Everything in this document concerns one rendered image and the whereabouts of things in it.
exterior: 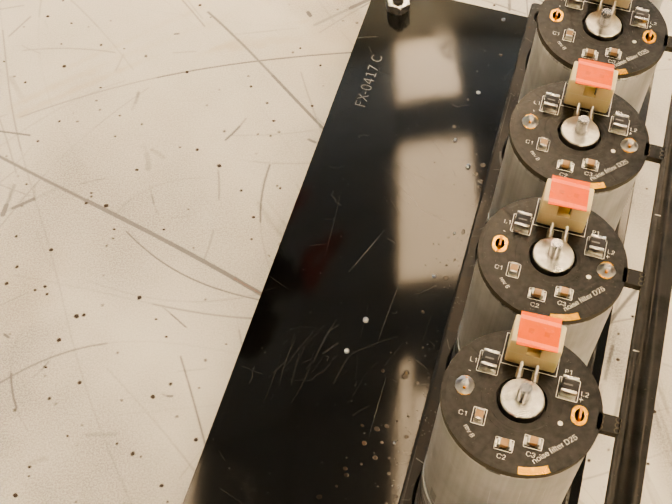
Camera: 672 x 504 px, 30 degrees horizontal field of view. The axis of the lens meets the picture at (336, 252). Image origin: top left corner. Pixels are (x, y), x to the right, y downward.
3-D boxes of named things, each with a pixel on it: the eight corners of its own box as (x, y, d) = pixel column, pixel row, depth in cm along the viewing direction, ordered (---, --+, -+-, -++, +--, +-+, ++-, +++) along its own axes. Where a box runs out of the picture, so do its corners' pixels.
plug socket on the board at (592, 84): (560, 114, 23) (568, 89, 22) (568, 81, 23) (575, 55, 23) (604, 125, 23) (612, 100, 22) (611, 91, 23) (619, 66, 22)
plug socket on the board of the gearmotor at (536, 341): (500, 375, 20) (507, 353, 19) (510, 330, 20) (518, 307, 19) (550, 388, 19) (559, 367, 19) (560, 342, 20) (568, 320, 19)
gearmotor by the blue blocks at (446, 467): (396, 569, 23) (427, 445, 19) (427, 451, 24) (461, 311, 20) (528, 606, 23) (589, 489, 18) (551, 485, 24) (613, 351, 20)
